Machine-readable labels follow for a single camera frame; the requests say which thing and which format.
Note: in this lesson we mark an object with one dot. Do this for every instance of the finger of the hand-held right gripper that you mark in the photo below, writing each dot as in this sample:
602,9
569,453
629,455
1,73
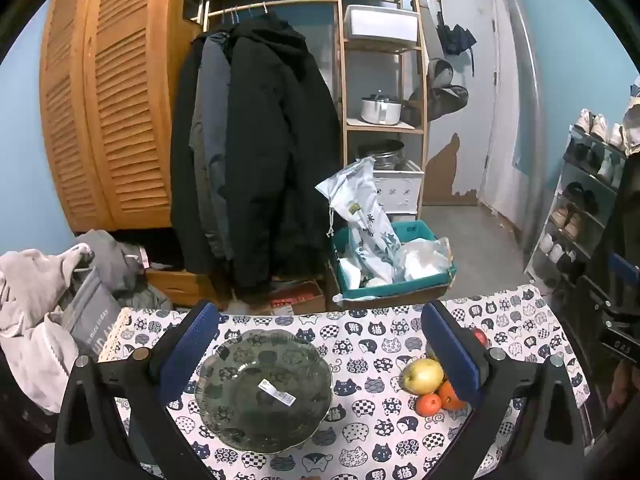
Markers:
622,267

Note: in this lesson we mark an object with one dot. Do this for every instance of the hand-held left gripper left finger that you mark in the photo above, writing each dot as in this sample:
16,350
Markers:
192,345

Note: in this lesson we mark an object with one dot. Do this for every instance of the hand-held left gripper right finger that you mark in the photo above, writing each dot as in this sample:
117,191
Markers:
450,350

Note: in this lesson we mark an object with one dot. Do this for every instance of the red apple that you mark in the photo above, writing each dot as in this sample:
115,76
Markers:
480,337

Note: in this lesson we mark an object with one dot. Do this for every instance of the yellow-green pear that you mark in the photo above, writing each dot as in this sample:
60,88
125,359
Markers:
422,375

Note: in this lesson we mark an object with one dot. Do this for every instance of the large orange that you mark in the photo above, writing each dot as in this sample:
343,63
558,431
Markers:
450,397

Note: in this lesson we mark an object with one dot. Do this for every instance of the small tangerine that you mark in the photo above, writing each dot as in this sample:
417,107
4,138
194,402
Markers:
429,405

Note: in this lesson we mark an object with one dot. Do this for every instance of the green glass bowl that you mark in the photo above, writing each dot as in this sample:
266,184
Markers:
260,410

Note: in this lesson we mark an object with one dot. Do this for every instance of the person's right hand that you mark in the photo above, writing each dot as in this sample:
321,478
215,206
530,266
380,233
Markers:
625,385

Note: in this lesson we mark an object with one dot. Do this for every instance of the wooden drawer box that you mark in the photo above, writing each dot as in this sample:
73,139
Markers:
175,285

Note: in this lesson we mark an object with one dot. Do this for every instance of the cat print tablecloth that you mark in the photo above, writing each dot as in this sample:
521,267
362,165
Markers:
370,360

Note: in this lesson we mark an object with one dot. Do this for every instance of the teal plastic basket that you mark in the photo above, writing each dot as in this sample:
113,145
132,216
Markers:
380,288

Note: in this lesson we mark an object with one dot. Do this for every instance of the clear plastic bag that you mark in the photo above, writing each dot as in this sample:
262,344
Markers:
425,260

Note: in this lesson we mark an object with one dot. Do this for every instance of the metal shoe rack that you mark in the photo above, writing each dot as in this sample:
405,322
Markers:
585,180

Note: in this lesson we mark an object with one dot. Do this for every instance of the grey fabric bag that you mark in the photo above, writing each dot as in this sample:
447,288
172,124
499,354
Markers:
95,320

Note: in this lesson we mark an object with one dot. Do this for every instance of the cardboard box with red contents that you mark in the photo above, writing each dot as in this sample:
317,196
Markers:
300,300

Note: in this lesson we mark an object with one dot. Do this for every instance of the grey clothes pile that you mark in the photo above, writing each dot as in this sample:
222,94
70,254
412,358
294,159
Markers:
110,260

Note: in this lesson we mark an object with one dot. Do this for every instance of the group of shoes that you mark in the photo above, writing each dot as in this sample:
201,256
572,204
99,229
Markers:
592,125

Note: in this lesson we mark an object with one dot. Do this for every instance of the white printed bag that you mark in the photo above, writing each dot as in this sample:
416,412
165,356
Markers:
365,220

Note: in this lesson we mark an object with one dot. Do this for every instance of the thin black coat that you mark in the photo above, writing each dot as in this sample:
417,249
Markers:
182,185

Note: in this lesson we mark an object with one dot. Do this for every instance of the white plastic basket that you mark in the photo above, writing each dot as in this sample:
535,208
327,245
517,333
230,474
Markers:
400,190

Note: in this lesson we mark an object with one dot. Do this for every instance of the beige hoodie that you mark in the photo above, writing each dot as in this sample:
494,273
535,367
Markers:
30,300

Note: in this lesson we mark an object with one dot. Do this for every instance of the grey pipe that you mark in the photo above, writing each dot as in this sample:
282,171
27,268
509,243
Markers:
525,110

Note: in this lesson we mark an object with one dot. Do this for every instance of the grey coat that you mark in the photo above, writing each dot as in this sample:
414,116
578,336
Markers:
212,160

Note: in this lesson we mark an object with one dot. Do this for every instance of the white door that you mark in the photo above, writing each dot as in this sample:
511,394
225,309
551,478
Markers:
470,135

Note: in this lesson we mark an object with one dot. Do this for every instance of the steel pot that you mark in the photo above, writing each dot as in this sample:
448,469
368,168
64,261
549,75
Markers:
385,157

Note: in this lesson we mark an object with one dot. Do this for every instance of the large black hooded coat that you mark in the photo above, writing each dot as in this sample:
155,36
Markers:
280,160

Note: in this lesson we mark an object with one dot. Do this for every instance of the grey hanging bag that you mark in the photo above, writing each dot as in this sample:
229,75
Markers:
445,100

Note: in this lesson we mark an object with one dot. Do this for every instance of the white pot with lid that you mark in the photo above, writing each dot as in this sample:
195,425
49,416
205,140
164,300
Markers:
377,110

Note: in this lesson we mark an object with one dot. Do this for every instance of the wooden louvered wardrobe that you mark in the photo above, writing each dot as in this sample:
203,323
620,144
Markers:
100,110

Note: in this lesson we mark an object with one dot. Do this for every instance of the wooden shelf unit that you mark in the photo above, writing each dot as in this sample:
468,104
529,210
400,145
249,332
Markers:
345,110

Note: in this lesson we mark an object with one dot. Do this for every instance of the dark blue umbrella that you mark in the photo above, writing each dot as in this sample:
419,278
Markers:
455,37

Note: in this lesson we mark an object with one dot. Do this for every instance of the white storage box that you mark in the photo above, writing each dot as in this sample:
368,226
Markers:
380,25

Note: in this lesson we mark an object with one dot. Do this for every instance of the wooden clothes rail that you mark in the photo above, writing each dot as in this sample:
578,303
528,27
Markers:
280,3

